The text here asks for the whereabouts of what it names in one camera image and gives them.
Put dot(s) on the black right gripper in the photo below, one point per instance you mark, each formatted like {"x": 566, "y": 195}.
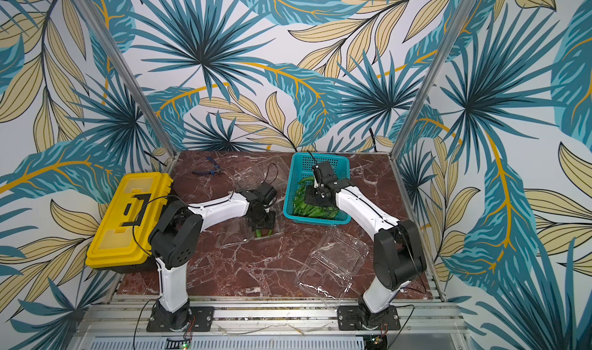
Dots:
{"x": 318, "y": 197}

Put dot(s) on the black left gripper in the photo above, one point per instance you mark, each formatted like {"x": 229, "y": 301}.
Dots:
{"x": 269, "y": 225}

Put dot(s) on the small green pepper final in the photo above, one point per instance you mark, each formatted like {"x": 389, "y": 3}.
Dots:
{"x": 263, "y": 233}

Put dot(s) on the clear clamshell pepper container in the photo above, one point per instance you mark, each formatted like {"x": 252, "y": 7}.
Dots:
{"x": 236, "y": 232}
{"x": 272, "y": 170}

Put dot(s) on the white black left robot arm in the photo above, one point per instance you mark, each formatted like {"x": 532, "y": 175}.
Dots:
{"x": 174, "y": 239}

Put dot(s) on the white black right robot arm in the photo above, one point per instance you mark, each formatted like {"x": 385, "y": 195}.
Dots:
{"x": 398, "y": 255}

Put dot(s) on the green peppers in basket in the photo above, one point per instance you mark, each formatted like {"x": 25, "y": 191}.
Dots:
{"x": 302, "y": 209}

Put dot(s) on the teal perforated plastic basket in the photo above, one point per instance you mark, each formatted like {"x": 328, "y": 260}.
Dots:
{"x": 301, "y": 167}

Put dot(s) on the white vented front panel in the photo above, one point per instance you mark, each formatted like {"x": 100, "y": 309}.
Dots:
{"x": 227, "y": 342}

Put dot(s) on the yellow plastic toolbox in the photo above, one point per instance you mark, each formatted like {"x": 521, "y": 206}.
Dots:
{"x": 121, "y": 241}

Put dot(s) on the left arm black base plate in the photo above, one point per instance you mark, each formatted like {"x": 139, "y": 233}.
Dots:
{"x": 186, "y": 319}

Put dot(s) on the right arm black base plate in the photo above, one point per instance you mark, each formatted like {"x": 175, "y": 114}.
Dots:
{"x": 359, "y": 318}

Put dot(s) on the right aluminium frame post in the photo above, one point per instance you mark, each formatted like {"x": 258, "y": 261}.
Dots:
{"x": 448, "y": 39}

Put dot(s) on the aluminium frame post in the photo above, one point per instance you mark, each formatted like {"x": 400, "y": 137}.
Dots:
{"x": 448, "y": 39}
{"x": 92, "y": 16}

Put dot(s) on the left aluminium frame post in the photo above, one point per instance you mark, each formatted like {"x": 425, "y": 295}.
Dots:
{"x": 92, "y": 16}

